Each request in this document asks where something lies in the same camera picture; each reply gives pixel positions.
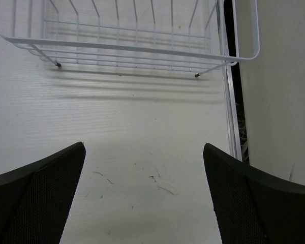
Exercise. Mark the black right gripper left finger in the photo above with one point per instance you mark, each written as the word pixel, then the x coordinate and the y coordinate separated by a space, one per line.
pixel 35 199

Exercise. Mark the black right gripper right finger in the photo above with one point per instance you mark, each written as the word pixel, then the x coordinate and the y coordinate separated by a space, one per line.
pixel 252 206

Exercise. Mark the aluminium right table rail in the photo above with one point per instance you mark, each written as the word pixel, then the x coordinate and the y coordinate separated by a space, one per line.
pixel 232 121

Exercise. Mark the white wire dish rack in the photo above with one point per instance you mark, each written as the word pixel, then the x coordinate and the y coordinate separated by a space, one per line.
pixel 183 36

